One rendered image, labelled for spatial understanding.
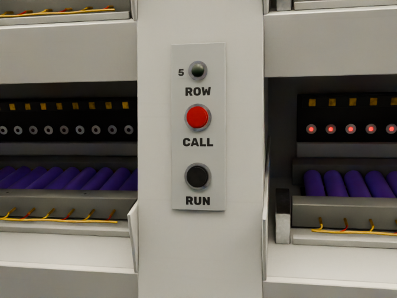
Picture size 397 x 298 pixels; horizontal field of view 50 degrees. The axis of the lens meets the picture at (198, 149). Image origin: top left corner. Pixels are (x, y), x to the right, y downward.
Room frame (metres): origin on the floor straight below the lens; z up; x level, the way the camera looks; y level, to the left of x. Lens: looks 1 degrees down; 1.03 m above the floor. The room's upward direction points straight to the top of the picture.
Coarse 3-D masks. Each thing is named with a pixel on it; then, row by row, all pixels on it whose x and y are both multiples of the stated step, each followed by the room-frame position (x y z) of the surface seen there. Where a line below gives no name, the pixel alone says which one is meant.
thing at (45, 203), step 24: (0, 192) 0.42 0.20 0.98; (24, 192) 0.42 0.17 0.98; (48, 192) 0.42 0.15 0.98; (72, 192) 0.41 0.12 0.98; (96, 192) 0.41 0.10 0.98; (120, 192) 0.41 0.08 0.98; (24, 216) 0.40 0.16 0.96; (48, 216) 0.41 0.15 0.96; (72, 216) 0.41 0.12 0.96; (96, 216) 0.41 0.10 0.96; (120, 216) 0.40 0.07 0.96
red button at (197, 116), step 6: (192, 108) 0.31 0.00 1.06; (198, 108) 0.31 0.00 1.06; (192, 114) 0.31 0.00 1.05; (198, 114) 0.31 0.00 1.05; (204, 114) 0.31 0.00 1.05; (192, 120) 0.31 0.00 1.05; (198, 120) 0.31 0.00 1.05; (204, 120) 0.31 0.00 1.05; (192, 126) 0.31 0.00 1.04; (198, 126) 0.31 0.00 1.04
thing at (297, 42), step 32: (288, 0) 0.35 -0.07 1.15; (320, 0) 0.37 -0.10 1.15; (352, 0) 0.34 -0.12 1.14; (384, 0) 0.33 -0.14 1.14; (288, 32) 0.31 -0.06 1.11; (320, 32) 0.30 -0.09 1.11; (352, 32) 0.30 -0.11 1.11; (384, 32) 0.30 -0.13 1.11; (288, 64) 0.31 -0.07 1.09; (320, 64) 0.31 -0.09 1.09; (352, 64) 0.31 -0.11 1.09; (384, 64) 0.30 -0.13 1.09
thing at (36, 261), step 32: (64, 224) 0.40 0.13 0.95; (96, 224) 0.40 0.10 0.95; (128, 224) 0.31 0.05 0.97; (0, 256) 0.36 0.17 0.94; (32, 256) 0.35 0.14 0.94; (64, 256) 0.35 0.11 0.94; (96, 256) 0.35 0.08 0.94; (128, 256) 0.35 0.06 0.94; (0, 288) 0.35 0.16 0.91; (32, 288) 0.34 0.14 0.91; (64, 288) 0.34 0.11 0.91; (96, 288) 0.33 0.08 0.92; (128, 288) 0.33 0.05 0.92
